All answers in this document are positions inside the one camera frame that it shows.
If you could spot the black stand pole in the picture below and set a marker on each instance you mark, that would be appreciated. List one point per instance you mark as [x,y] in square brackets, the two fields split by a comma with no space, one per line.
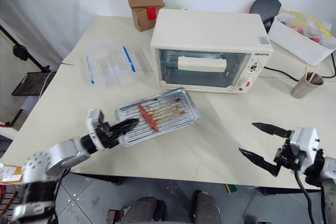
[21,52]

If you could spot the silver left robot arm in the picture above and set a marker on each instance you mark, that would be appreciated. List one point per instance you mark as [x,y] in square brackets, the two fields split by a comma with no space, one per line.
[65,150]

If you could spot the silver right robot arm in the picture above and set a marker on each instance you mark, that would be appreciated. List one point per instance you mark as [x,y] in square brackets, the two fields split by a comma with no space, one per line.
[329,169]

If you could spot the black flat tray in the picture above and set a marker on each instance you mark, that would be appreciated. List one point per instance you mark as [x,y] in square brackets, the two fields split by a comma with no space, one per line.
[31,83]

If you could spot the clear bag of colourful items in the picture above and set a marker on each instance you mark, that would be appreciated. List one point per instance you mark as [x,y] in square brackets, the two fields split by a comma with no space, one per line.
[309,24]

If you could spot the clear plastic box blue latches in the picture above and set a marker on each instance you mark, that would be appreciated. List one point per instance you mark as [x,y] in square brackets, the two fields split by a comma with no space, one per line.
[110,64]

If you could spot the green yellow sponge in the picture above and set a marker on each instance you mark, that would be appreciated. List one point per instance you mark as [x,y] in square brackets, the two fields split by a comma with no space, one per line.
[231,188]

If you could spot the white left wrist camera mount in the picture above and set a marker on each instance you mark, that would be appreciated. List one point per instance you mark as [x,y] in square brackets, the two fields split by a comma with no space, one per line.
[94,117]

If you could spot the small metal oven knob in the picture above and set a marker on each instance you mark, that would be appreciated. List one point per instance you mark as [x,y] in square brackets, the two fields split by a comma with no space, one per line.
[254,68]

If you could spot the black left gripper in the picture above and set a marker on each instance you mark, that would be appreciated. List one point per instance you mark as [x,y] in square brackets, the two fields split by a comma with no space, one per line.
[109,137]

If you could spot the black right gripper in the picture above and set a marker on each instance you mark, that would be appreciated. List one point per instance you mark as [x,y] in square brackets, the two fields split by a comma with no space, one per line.
[286,154]

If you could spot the wooden chopstick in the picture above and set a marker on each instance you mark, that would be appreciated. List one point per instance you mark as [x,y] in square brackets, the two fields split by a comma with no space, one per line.
[306,69]
[314,74]

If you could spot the black round object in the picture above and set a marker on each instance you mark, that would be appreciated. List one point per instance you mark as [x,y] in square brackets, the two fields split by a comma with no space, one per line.
[265,6]

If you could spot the red sausage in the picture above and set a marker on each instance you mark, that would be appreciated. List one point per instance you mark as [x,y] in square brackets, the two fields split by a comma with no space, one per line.
[147,116]

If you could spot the grey paper cup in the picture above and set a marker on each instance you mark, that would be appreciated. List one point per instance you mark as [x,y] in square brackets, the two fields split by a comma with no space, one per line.
[302,89]

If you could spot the small cardboard box red tape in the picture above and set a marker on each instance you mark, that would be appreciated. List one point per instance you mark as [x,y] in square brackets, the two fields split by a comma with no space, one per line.
[143,19]

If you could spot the dark rounded shape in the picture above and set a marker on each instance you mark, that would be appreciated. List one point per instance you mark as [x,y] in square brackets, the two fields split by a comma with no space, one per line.
[144,209]
[207,207]

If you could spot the white plastic bin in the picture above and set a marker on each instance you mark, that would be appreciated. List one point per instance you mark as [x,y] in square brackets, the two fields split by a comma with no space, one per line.
[294,40]

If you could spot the silver metal baking tray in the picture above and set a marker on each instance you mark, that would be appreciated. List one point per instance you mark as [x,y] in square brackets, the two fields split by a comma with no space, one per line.
[170,113]

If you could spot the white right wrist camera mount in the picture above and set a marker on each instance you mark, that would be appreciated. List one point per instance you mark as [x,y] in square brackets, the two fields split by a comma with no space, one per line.
[304,140]

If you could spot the white toaster oven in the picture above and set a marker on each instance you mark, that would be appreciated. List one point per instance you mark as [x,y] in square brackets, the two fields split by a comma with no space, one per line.
[204,30]

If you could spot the white oven knob red mark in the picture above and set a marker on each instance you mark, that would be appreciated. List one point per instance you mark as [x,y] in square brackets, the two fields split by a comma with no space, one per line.
[245,85]

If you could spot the yellow paper stack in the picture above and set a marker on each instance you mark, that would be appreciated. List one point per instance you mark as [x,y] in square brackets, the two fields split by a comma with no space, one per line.
[10,174]

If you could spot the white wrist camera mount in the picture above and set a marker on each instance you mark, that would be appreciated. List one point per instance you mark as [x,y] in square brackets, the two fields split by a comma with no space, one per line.
[304,140]
[94,117]

